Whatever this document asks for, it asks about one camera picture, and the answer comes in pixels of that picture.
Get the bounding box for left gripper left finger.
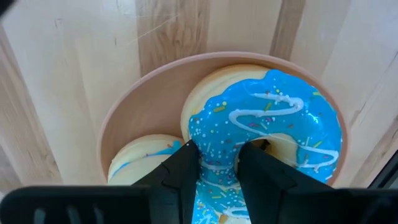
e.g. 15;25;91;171
132;140;201;224

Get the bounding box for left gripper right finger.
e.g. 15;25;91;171
238;142;332;224

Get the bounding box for pink plate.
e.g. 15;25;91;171
96;51;349;187

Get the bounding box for black aluminium table frame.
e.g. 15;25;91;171
368;151;398;190

